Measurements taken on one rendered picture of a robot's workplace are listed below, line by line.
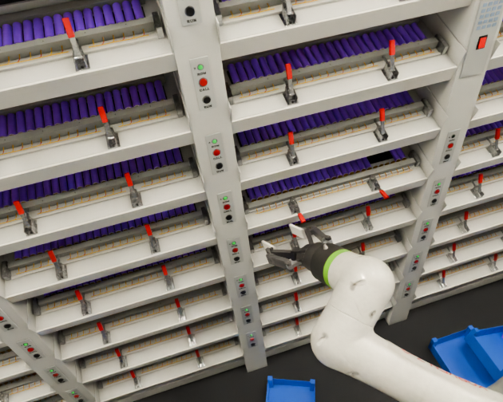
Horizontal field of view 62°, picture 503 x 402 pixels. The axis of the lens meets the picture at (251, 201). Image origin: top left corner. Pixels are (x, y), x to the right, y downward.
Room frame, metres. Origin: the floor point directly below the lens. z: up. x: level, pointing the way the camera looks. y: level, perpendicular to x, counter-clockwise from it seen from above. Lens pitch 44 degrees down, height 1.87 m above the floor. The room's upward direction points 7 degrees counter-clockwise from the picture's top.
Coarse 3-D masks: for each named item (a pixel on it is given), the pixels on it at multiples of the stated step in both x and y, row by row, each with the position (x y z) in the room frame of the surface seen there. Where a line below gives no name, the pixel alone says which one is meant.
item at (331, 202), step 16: (416, 144) 1.05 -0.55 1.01; (384, 160) 1.04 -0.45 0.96; (416, 160) 1.01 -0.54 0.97; (384, 176) 0.98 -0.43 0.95; (400, 176) 0.98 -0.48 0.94; (416, 176) 0.97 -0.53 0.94; (336, 192) 0.94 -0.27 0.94; (352, 192) 0.94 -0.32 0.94; (368, 192) 0.93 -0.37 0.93; (272, 208) 0.90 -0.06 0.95; (288, 208) 0.90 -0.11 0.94; (304, 208) 0.90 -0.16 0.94; (320, 208) 0.89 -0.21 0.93; (336, 208) 0.91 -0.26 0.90; (256, 224) 0.86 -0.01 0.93; (272, 224) 0.86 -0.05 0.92
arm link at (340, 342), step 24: (336, 312) 0.42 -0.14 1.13; (312, 336) 0.40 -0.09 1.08; (336, 336) 0.38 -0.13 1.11; (360, 336) 0.38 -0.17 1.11; (336, 360) 0.35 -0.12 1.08; (360, 360) 0.34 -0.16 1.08; (384, 360) 0.34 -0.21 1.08; (408, 360) 0.34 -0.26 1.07; (384, 384) 0.31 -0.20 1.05; (408, 384) 0.30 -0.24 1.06; (432, 384) 0.29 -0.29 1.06; (456, 384) 0.29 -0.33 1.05
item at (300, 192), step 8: (408, 160) 1.01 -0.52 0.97; (376, 168) 0.99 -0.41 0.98; (384, 168) 0.99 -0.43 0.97; (392, 168) 0.99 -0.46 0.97; (400, 168) 1.00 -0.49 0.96; (344, 176) 0.97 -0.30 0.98; (352, 176) 0.97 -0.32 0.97; (360, 176) 0.97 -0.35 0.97; (368, 176) 0.97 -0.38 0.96; (320, 184) 0.95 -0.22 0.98; (328, 184) 0.95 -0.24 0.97; (336, 184) 0.95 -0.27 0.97; (360, 184) 0.95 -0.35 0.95; (288, 192) 0.93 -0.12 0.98; (296, 192) 0.93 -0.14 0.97; (304, 192) 0.93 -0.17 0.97; (312, 192) 0.94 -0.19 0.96; (264, 200) 0.91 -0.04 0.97; (272, 200) 0.91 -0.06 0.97; (280, 200) 0.92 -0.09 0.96; (248, 208) 0.90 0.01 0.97; (256, 208) 0.90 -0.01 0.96
